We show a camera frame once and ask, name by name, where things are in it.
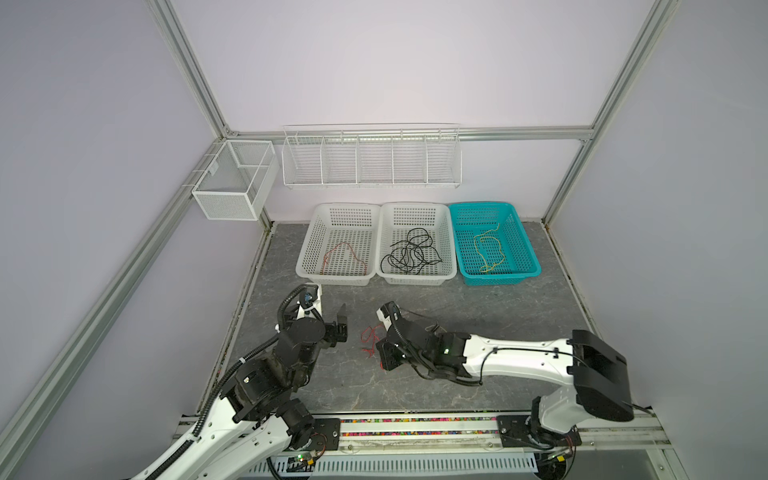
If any long black cable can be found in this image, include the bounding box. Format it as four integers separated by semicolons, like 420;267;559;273
379;226;444;277

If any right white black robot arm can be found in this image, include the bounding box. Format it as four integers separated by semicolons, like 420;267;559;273
376;302;639;450

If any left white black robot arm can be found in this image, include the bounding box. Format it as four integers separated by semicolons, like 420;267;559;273
137;283;348;479

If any left white plastic basket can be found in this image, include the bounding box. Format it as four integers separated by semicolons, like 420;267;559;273
295;203;381;286

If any white plastic basket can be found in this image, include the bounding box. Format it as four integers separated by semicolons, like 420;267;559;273
375;202;458;287
295;203;381;286

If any middle white plastic basket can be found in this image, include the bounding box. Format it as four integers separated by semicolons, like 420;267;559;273
375;202;458;287

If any teal plastic basket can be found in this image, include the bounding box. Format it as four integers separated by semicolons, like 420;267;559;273
449;202;541;286

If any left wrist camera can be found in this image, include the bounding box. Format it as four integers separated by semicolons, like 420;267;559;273
297;283;323;320

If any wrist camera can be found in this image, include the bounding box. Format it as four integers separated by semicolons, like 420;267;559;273
297;283;323;320
376;301;402;330

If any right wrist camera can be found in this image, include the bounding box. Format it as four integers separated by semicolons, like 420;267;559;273
376;301;402;330

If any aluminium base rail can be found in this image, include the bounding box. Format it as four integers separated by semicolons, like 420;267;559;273
144;400;669;477

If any white vented cable duct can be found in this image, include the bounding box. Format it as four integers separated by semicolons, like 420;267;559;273
272;452;539;479

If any white wire wall shelf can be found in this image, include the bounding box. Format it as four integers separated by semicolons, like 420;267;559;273
282;123;463;189

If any white mesh wall box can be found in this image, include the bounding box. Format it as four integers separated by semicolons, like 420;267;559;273
192;140;279;221

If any aluminium frame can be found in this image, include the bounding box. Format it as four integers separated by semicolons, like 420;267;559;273
1;1;679;479

